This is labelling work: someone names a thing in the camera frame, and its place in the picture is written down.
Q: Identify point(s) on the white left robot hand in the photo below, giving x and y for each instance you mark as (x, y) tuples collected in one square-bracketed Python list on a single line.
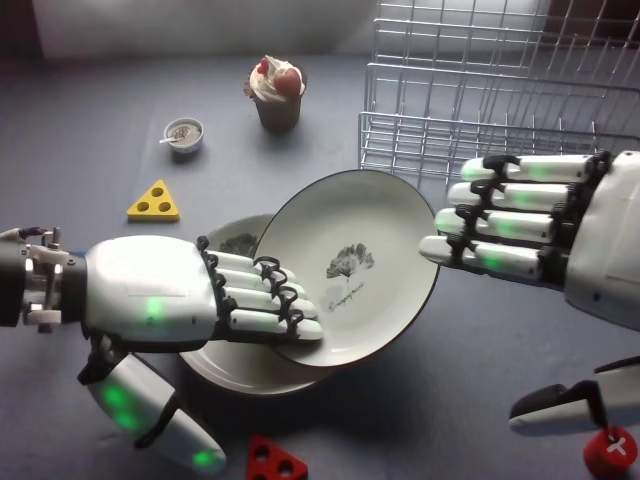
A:
[(145, 295)]

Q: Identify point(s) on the white plate two leaf prints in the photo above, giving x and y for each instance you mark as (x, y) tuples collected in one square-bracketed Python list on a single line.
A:
[(240, 372)]

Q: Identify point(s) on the white plate single leaf print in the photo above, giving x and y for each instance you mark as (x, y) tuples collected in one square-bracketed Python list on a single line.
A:
[(370, 235)]

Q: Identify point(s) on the yellow triangle block with holes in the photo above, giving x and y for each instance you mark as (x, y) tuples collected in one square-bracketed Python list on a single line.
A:
[(150, 212)]

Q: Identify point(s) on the small white ceramic cup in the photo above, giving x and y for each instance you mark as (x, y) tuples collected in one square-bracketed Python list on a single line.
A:
[(187, 146)]

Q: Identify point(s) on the small white spoon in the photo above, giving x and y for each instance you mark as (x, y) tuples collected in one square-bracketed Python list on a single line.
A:
[(167, 140)]

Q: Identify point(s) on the red triangle block with holes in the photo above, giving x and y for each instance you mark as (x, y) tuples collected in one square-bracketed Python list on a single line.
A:
[(260, 470)]

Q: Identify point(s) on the cupcake with cream and strawberry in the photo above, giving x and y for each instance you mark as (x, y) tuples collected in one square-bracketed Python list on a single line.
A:
[(277, 110)]

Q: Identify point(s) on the red cylinder block white cross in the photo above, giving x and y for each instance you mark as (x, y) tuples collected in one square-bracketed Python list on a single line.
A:
[(600, 457)]

